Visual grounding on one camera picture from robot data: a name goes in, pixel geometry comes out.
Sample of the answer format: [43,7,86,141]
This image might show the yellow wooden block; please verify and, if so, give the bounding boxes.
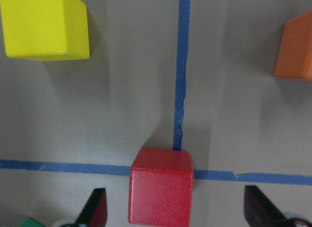
[0,0,90,61]

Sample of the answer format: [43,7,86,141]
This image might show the red wooden block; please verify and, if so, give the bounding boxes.
[128,148,194,227]

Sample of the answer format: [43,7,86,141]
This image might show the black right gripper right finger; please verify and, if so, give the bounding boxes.
[243,185,288,227]

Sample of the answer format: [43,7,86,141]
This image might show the green wooden block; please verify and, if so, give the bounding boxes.
[19,218,45,227]

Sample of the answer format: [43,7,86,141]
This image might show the orange wooden block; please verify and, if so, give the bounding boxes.
[274,11,312,83]

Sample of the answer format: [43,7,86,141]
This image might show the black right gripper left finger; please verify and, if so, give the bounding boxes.
[75,188,108,227]

